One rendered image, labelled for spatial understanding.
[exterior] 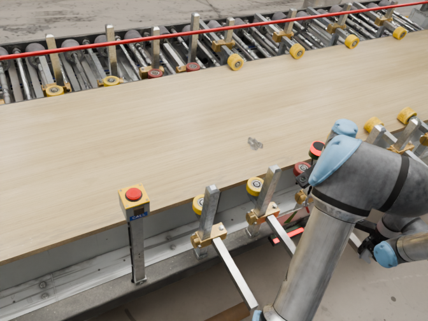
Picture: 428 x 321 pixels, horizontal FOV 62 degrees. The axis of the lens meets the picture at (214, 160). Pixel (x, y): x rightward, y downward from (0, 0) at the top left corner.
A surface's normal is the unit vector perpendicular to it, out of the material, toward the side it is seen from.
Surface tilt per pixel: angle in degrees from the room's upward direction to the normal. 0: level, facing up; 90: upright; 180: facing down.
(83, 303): 0
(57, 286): 0
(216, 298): 0
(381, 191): 68
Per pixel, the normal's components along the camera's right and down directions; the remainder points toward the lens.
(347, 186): -0.40, 0.03
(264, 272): 0.12, -0.68
